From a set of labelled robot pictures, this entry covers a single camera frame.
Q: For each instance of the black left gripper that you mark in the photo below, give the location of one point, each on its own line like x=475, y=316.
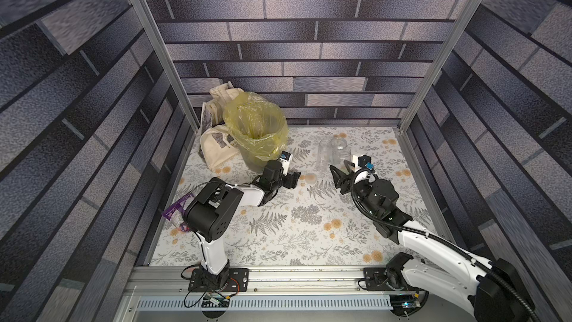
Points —
x=292, y=180

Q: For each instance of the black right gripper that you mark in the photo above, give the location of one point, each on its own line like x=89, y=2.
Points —
x=350, y=179

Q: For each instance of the clear ribbed glass jar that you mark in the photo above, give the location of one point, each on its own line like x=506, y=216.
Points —
x=340, y=151

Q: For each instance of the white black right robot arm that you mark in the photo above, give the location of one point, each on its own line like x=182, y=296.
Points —
x=490, y=290

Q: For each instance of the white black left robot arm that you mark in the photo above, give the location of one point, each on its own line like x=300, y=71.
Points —
x=210, y=213

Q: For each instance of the grey mesh trash bin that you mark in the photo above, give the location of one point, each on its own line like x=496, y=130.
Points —
x=257, y=158

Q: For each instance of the purple plastic package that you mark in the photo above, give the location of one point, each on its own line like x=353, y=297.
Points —
x=174, y=213

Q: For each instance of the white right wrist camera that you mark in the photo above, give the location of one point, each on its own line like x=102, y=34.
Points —
x=363, y=163

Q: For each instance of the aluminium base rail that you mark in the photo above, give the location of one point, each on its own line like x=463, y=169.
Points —
x=343, y=288

